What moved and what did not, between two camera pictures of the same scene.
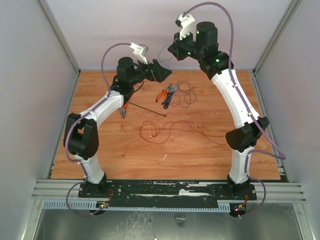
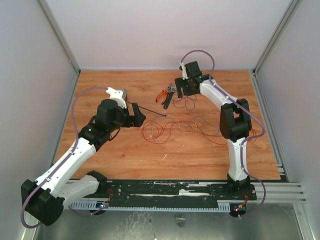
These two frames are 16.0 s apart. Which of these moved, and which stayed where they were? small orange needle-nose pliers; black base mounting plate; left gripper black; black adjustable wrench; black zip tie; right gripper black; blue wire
Moved: left gripper black; blue wire; right gripper black
Stayed: black adjustable wrench; small orange needle-nose pliers; black zip tie; black base mounting plate
